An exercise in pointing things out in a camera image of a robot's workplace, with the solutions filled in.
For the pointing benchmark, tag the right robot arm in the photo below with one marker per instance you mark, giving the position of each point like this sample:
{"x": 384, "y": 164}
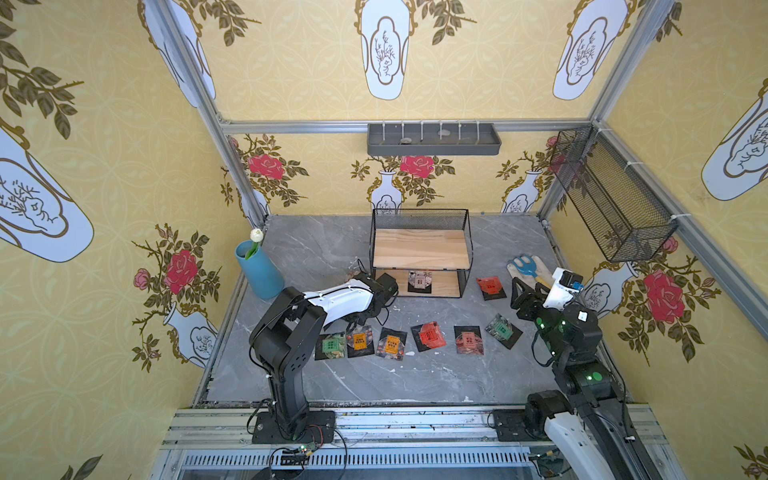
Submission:
{"x": 587, "y": 418}

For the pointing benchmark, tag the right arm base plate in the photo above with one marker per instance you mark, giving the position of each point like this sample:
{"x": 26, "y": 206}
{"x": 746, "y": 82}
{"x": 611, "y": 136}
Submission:
{"x": 514, "y": 424}

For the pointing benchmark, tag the black wire two-tier shelf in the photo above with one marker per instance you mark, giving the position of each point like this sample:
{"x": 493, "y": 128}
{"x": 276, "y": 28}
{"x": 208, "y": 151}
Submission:
{"x": 435, "y": 240}

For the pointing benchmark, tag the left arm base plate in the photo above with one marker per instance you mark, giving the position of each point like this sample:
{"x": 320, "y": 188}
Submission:
{"x": 317, "y": 426}

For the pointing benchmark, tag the pale illustrated tea bag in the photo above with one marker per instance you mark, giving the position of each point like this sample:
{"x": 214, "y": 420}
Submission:
{"x": 420, "y": 282}

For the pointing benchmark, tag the grey wall tray shelf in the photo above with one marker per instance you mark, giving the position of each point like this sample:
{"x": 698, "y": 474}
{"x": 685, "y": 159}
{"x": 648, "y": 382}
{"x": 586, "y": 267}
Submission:
{"x": 433, "y": 138}

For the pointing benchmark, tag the red label tea bag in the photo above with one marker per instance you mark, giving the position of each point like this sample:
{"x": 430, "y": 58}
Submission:
{"x": 428, "y": 336}
{"x": 491, "y": 288}

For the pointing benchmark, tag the blue yellow hand rake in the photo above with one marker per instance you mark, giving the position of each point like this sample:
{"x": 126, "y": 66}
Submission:
{"x": 528, "y": 266}

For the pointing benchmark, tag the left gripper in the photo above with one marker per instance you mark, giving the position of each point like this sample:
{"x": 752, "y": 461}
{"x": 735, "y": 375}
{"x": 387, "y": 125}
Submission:
{"x": 387, "y": 285}

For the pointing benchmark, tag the white tulip flower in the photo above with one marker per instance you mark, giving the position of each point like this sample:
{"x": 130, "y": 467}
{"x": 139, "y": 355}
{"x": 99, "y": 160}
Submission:
{"x": 256, "y": 238}

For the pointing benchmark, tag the beige cloth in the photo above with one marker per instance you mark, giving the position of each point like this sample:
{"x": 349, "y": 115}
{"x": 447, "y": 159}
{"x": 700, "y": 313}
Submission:
{"x": 543, "y": 270}

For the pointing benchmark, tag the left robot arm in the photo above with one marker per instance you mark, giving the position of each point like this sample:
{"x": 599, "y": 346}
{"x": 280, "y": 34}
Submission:
{"x": 285, "y": 338}

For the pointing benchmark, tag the black mesh wall basket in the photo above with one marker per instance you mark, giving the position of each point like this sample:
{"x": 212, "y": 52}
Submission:
{"x": 626, "y": 219}

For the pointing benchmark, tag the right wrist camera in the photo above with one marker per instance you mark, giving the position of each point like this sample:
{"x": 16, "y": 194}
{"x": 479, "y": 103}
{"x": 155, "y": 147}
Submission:
{"x": 566, "y": 286}

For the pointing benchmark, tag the red house tea bag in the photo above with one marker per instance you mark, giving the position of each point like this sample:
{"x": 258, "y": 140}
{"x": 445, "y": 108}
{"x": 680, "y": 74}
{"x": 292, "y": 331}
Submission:
{"x": 468, "y": 340}

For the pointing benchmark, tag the blue cylindrical vase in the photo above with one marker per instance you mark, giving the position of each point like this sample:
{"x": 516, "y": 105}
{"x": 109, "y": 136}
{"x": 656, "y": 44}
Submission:
{"x": 262, "y": 275}

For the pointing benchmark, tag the orange black tea bag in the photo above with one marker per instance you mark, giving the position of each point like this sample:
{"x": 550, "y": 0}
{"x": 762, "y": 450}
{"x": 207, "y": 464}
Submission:
{"x": 359, "y": 342}
{"x": 391, "y": 344}

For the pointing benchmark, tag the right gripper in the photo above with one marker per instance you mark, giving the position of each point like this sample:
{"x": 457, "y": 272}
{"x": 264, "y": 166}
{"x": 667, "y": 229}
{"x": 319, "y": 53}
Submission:
{"x": 527, "y": 294}

